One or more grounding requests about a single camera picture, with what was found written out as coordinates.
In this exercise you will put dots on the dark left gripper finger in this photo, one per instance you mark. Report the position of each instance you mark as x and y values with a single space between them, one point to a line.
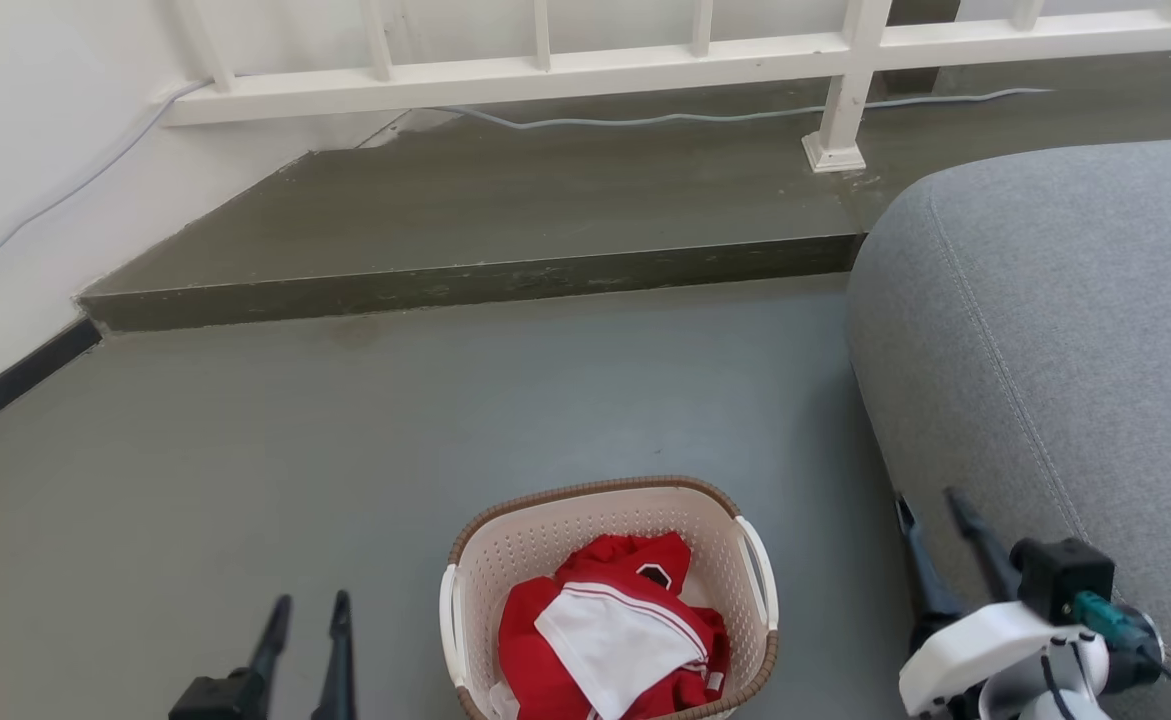
338 660
267 645

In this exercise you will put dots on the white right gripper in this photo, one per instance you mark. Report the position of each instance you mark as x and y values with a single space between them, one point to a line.
975 645

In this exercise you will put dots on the beige plastic laundry basket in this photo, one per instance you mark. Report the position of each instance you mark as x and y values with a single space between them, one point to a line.
535 545

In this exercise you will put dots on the grey fabric sofa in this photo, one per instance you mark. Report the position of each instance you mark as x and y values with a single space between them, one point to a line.
1065 320

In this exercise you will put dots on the white garment with red stripes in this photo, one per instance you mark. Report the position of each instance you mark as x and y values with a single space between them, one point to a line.
615 645

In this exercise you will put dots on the black baseboard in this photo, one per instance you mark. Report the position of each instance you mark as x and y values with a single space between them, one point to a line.
15 380

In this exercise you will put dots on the raised concrete step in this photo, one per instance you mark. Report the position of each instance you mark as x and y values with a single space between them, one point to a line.
505 210

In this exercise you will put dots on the white railing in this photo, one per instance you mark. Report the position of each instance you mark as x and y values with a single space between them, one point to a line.
585 72

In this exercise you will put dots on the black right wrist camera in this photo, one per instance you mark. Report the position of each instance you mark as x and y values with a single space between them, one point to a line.
1060 580

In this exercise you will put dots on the teal right camera connector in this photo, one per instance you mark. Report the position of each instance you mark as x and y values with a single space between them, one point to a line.
1105 613

